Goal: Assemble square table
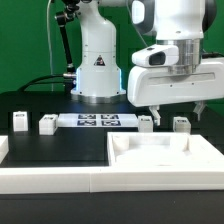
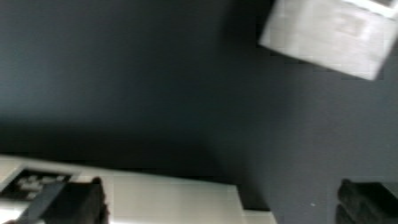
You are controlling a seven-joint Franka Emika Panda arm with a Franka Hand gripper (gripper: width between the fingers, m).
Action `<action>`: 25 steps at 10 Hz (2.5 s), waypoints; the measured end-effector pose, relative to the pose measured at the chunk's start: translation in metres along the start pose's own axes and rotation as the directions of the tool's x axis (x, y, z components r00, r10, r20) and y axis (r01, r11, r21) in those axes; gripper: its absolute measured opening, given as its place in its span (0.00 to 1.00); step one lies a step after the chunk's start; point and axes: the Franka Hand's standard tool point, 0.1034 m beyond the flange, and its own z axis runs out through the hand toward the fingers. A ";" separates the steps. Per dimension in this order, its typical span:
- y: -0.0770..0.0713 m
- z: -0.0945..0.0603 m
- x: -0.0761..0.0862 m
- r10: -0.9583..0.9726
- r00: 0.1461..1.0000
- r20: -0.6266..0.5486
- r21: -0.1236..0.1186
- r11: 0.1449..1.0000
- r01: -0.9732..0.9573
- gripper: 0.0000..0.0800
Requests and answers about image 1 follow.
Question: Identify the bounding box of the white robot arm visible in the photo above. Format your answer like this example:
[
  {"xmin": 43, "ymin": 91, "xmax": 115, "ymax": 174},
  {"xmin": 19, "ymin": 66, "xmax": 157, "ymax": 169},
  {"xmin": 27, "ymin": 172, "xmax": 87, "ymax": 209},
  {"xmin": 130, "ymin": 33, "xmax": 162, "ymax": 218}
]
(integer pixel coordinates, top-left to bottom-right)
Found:
[{"xmin": 71, "ymin": 0, "xmax": 224, "ymax": 123}]

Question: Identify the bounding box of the black cable bundle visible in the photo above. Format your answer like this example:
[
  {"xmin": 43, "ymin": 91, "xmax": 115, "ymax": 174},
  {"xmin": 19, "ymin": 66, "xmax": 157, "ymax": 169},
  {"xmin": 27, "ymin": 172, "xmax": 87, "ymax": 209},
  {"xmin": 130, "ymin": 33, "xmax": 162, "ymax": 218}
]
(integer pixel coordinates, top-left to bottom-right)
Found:
[{"xmin": 18, "ymin": 73, "xmax": 76, "ymax": 92}]

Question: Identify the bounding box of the white marker base plate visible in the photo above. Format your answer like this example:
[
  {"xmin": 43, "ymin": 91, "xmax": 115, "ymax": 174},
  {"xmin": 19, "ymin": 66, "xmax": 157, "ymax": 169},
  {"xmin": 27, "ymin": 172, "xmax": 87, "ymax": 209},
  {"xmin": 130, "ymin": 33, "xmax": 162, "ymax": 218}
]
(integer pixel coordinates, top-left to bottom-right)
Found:
[{"xmin": 58, "ymin": 113, "xmax": 138, "ymax": 128}]

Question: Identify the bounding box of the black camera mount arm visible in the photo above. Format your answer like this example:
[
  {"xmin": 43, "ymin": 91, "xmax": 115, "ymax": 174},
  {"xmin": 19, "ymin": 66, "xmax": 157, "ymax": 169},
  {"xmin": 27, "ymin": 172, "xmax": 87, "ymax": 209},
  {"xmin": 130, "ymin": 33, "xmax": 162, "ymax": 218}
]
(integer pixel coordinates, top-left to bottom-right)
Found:
[{"xmin": 55, "ymin": 0, "xmax": 80, "ymax": 77}]

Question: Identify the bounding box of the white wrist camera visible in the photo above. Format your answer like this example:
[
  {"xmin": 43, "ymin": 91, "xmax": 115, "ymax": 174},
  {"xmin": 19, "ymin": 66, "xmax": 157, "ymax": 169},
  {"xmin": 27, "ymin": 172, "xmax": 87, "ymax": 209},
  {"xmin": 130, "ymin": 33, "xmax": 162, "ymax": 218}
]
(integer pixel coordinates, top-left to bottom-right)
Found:
[{"xmin": 132, "ymin": 44, "xmax": 179, "ymax": 68}]

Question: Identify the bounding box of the grey thin cable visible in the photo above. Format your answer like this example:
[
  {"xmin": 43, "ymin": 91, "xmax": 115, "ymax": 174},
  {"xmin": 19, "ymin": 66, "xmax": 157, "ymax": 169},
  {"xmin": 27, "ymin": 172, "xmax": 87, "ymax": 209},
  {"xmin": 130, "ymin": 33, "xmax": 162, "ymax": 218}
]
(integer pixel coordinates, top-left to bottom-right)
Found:
[{"xmin": 46, "ymin": 0, "xmax": 56, "ymax": 92}]

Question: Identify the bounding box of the white U-shaped obstacle fence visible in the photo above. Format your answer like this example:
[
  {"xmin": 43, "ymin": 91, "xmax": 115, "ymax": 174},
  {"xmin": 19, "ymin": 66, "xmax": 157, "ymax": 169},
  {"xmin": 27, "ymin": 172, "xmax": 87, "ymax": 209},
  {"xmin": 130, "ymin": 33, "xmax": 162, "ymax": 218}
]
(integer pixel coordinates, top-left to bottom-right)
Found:
[{"xmin": 0, "ymin": 134, "xmax": 224, "ymax": 195}]

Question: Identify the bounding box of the white square tabletop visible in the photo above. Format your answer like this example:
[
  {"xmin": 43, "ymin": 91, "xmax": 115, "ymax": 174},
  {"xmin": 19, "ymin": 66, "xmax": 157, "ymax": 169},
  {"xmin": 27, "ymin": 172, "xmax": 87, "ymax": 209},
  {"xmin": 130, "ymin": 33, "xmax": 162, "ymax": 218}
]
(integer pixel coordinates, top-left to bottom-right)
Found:
[{"xmin": 107, "ymin": 132, "xmax": 224, "ymax": 167}]

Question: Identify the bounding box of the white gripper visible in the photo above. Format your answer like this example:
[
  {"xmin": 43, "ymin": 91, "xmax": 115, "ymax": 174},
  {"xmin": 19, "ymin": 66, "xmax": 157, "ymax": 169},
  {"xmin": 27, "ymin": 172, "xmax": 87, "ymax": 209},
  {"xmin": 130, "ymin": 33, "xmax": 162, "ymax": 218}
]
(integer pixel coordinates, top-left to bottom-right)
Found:
[{"xmin": 127, "ymin": 58, "xmax": 224, "ymax": 126}]

